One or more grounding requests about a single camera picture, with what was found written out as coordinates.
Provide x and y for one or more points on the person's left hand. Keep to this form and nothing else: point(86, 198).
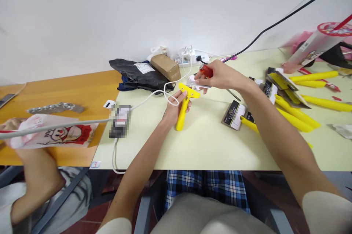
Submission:
point(172, 109)

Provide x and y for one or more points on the person's right hand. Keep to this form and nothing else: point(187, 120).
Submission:
point(224, 76)

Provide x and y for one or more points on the person's right fingers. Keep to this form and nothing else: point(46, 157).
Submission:
point(206, 89)

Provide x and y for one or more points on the person's right index finger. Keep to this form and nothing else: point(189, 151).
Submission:
point(214, 65)

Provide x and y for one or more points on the person's left thumb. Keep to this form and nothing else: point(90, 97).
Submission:
point(177, 98)

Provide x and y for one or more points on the person's left fingers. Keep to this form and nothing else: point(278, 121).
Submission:
point(188, 106)

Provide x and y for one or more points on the person's right thumb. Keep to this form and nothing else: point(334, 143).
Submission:
point(203, 81)

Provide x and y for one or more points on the bare yellow scraper frame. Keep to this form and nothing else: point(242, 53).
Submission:
point(183, 113)

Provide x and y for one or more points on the white flat blade piece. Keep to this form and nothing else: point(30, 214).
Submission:
point(192, 81)

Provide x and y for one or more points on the white power strip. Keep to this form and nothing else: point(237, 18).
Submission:
point(202, 56)

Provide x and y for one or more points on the pink flat object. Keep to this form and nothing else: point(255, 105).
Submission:
point(228, 59)

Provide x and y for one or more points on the grey metal rod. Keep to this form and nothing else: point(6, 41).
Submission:
point(233, 94)

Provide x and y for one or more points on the brown taped parcel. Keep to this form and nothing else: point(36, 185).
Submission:
point(166, 66)

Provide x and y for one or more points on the black scraper packaging card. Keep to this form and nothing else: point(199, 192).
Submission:
point(232, 116)

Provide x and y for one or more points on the black plastic mailing bag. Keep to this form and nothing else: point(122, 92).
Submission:
point(137, 73)

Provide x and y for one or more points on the white crumpled plastic bag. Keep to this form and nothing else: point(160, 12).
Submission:
point(158, 51)

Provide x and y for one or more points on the dark blue cloth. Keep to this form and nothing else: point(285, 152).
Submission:
point(125, 85)

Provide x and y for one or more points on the black and white device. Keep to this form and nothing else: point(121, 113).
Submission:
point(119, 121)

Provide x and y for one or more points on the small white rectangular device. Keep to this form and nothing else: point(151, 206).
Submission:
point(109, 103)

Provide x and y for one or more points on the person's legs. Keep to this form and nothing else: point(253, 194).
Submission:
point(209, 184)

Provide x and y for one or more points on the pink plastic bag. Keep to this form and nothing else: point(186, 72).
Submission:
point(298, 43)

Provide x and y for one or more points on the pile of packaged yellow scrapers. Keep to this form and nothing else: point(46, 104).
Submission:
point(297, 113)

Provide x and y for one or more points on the cartoon print drink cup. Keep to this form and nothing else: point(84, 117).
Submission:
point(316, 47)

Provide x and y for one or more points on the small pink sticker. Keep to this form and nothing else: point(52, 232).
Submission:
point(96, 164)

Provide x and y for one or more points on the white cartoon print paper bag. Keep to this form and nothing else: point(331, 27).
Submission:
point(63, 132)

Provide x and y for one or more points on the black bulky object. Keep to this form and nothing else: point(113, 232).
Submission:
point(334, 54)

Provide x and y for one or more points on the red plastic scrap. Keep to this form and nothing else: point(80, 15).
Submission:
point(332, 87)
point(337, 98)

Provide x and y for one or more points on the silver blister pack strip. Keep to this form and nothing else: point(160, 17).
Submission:
point(55, 108)

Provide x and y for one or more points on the red drinking straw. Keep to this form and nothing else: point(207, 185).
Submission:
point(343, 22)

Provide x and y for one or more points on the white crumpled wrapper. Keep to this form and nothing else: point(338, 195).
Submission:
point(342, 131)

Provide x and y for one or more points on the black phone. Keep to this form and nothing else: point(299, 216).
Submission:
point(6, 100)

